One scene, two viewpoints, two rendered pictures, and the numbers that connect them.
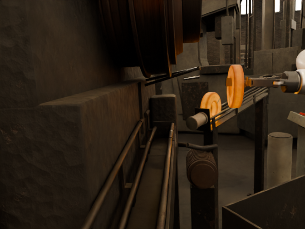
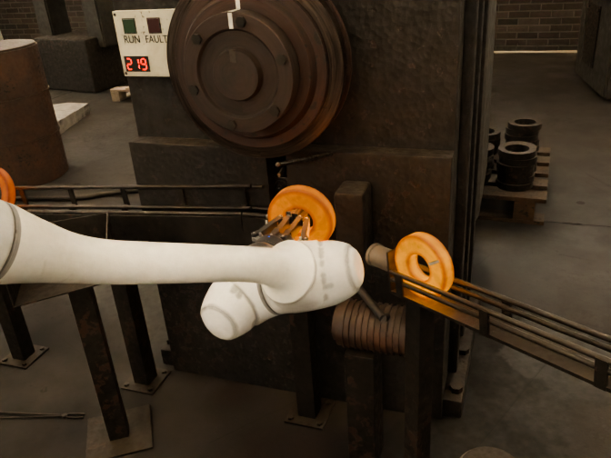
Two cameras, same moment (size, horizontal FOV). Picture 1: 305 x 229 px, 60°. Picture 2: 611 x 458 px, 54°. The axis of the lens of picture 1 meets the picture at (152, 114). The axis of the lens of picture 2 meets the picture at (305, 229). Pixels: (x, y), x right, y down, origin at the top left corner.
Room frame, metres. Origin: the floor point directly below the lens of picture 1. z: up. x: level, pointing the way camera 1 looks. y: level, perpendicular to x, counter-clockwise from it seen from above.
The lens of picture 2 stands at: (1.27, -1.50, 1.41)
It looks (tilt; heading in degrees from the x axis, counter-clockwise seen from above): 26 degrees down; 104
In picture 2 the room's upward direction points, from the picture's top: 4 degrees counter-clockwise
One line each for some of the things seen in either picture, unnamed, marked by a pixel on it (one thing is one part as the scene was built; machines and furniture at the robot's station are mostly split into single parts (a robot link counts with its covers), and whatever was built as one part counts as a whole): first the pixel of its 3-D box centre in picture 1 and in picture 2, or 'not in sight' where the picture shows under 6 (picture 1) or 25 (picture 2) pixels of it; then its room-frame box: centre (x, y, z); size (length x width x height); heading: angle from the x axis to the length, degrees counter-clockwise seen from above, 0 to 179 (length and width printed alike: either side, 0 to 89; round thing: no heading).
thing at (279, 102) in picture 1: (287, 105); not in sight; (3.09, -1.59, 0.39); 1.03 x 0.83 x 0.77; 98
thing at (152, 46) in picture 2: not in sight; (159, 44); (0.48, 0.12, 1.15); 0.26 x 0.02 x 0.18; 173
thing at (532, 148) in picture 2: not in sight; (438, 150); (1.23, 1.90, 0.22); 1.20 x 0.81 x 0.44; 171
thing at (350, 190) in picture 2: (164, 125); (355, 226); (1.04, -0.04, 0.68); 0.11 x 0.08 x 0.24; 83
